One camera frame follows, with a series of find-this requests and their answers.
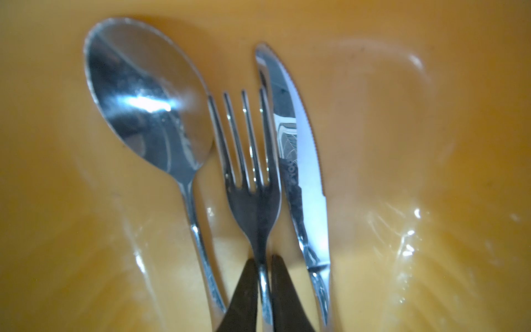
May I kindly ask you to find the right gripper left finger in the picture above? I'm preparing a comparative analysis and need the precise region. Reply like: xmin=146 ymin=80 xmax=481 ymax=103
xmin=217 ymin=259 xmax=259 ymax=332

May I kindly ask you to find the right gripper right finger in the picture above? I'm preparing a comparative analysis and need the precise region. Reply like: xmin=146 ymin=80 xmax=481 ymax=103
xmin=271 ymin=255 xmax=315 ymax=332

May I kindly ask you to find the silver fork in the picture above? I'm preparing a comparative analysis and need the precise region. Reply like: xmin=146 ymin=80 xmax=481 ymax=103
xmin=207 ymin=88 xmax=282 ymax=331

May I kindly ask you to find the silver knife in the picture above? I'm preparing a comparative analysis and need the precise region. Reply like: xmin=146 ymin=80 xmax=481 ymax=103
xmin=255 ymin=43 xmax=335 ymax=331

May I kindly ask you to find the silver spoon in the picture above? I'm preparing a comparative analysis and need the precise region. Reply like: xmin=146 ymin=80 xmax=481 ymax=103
xmin=83 ymin=17 xmax=226 ymax=326

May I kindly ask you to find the yellow plastic tray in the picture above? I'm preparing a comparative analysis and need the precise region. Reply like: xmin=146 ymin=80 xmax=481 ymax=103
xmin=1 ymin=1 xmax=530 ymax=331

